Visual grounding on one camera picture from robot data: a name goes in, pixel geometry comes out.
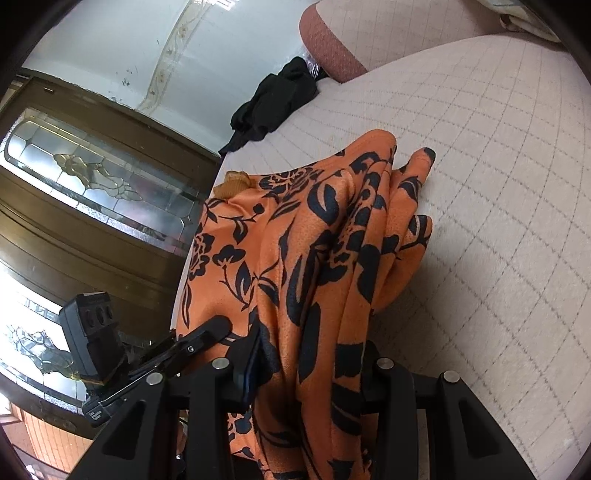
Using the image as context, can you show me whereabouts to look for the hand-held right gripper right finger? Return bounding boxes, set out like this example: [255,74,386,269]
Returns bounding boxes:
[364,340,536,480]

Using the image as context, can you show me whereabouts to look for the orange black floral blouse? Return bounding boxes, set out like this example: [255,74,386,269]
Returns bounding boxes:
[177,129,437,480]

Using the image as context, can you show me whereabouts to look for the black clothes pile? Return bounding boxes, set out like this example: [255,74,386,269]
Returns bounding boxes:
[218,56,320,155]

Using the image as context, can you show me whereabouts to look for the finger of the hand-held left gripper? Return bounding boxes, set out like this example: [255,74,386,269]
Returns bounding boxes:
[128,316,232,378]

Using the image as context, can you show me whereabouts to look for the wooden door with stained glass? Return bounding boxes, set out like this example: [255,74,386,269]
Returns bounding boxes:
[0,69,222,462]

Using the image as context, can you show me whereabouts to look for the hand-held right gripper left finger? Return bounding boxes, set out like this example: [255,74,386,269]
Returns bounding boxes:
[69,323,265,480]

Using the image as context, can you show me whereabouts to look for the pink brown bolster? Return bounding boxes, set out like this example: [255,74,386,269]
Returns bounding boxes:
[299,0,502,85]

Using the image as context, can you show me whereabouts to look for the cream floral blanket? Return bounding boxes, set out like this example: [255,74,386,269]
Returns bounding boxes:
[478,0,565,43]

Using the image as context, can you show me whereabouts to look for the clear plastic bag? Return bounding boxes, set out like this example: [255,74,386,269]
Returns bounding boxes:
[305,54,329,81]

